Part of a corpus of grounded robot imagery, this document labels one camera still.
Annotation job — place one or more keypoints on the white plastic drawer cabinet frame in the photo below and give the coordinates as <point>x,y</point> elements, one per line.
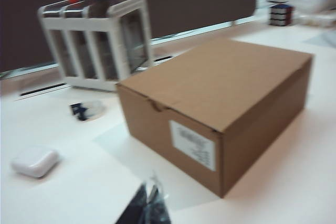
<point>86,83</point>

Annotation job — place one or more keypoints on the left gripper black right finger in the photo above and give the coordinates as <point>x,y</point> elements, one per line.
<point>158,211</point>

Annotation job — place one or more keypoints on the small blue black clip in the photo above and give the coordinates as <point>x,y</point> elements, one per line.
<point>78,112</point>

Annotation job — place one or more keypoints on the brown cardboard box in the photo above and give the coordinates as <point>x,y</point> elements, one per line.
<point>210,90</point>

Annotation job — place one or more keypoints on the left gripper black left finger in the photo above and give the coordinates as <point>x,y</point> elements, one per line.
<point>135,211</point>

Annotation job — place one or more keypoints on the white earbuds charging case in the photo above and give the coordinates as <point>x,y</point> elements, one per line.
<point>34,162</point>

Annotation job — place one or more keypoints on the clear plastic storage box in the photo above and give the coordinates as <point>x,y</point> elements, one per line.
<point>312,5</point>

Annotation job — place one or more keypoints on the Rubik's cube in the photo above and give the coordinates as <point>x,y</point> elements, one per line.
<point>281,14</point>

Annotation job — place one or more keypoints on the white partition foot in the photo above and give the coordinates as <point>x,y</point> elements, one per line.
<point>233,22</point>

